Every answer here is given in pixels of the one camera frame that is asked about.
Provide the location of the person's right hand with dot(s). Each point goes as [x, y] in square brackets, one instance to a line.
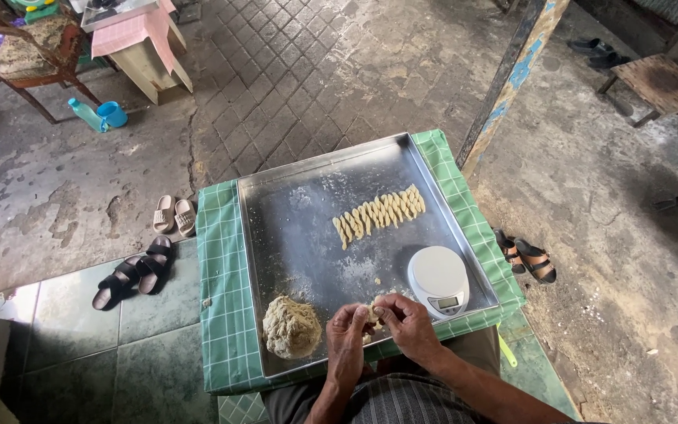
[412, 333]

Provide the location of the person's left hand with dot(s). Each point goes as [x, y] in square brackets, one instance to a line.
[343, 344]

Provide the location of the person's right fingers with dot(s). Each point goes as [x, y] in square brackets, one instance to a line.
[391, 305]

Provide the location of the small dough piece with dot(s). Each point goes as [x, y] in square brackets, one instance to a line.
[372, 313]

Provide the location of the dough crumbs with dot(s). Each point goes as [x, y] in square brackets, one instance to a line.
[387, 288]

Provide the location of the white kitchen scale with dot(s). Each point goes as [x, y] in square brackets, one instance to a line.
[436, 277]

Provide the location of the row of twisted dough sticks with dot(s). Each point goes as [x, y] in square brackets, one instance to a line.
[379, 213]

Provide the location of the person's striped grey clothing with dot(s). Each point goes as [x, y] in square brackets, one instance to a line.
[398, 400]

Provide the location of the metal baking tray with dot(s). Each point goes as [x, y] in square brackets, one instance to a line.
[315, 235]

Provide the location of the large dough lump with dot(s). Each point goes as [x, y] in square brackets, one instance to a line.
[291, 328]

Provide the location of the green checked cloth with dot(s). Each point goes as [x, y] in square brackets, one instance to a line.
[221, 294]

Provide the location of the beige slide sandal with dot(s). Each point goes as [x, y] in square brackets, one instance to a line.
[185, 218]
[163, 214]

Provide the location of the black shoe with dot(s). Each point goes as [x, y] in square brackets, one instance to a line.
[608, 60]
[591, 46]

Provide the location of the blue plastic cup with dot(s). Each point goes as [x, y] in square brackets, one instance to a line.
[113, 114]

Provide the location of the low wooden stool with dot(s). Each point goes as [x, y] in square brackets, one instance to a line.
[662, 83]

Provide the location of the teal plastic bottle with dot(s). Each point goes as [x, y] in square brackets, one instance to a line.
[87, 114]

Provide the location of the table with pink cloth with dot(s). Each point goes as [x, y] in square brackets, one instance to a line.
[139, 41]

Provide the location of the wooden chair with cushion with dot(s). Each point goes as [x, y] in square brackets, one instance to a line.
[30, 50]

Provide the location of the wooden post with blue paint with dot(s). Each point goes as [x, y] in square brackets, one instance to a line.
[509, 82]

